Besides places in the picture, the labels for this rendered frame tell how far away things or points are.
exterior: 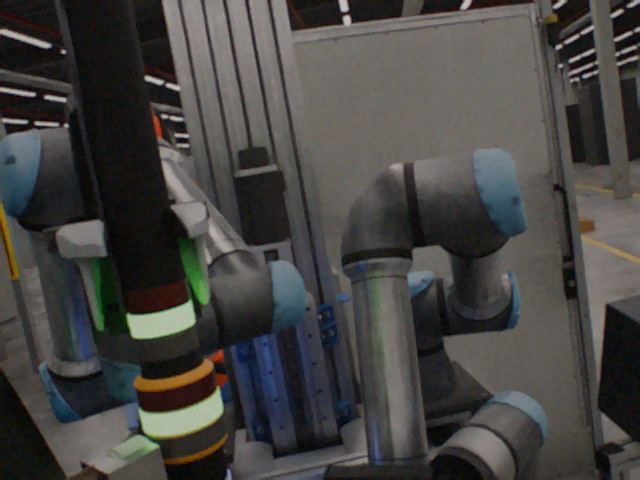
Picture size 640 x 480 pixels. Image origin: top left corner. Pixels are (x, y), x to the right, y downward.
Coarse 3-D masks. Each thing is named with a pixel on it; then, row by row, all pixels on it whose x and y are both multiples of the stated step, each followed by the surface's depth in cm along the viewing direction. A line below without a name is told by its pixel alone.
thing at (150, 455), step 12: (96, 456) 29; (108, 456) 29; (132, 456) 29; (144, 456) 29; (156, 456) 29; (84, 468) 29; (96, 468) 28; (108, 468) 28; (120, 468) 28; (132, 468) 28; (144, 468) 29; (156, 468) 29
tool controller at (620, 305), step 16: (608, 304) 84; (624, 304) 83; (608, 320) 84; (624, 320) 81; (608, 336) 85; (624, 336) 81; (608, 352) 85; (624, 352) 82; (608, 368) 86; (624, 368) 82; (608, 384) 87; (624, 384) 83; (608, 400) 87; (624, 400) 84; (608, 416) 88; (624, 416) 84
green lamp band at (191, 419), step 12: (216, 396) 32; (192, 408) 30; (204, 408) 31; (216, 408) 32; (144, 420) 31; (156, 420) 30; (168, 420) 30; (180, 420) 30; (192, 420) 30; (204, 420) 31; (156, 432) 30; (168, 432) 30; (180, 432) 30
